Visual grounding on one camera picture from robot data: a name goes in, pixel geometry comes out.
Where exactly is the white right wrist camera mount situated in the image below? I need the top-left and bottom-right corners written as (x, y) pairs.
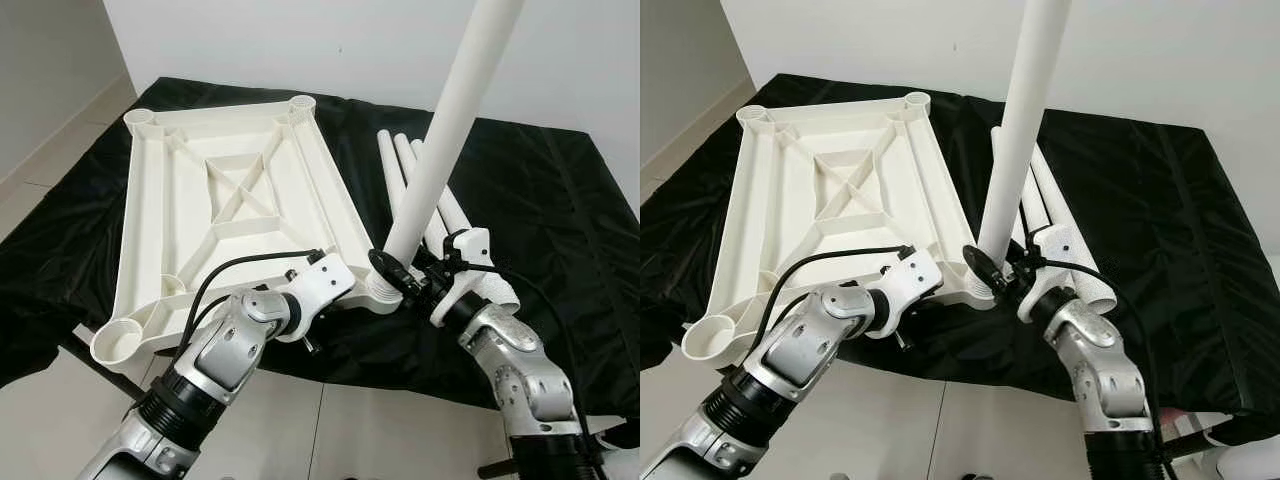
top-left (1018, 225), bottom-right (1081, 323)
top-left (430, 228), bottom-right (496, 326)

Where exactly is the black tablecloth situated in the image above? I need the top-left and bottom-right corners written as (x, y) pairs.
top-left (0, 78), bottom-right (641, 421)
top-left (640, 72), bottom-right (1280, 421)

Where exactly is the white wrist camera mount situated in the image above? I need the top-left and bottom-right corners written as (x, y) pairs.
top-left (430, 228), bottom-right (496, 326)
top-left (875, 248), bottom-right (946, 336)
top-left (285, 255), bottom-right (356, 341)
top-left (1018, 225), bottom-right (1081, 323)

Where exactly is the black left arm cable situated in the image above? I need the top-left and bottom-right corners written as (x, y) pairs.
top-left (745, 245), bottom-right (913, 356)
top-left (180, 250), bottom-right (326, 361)

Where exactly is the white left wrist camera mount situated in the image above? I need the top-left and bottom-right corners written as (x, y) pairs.
top-left (285, 255), bottom-right (356, 341)
top-left (875, 248), bottom-right (946, 336)

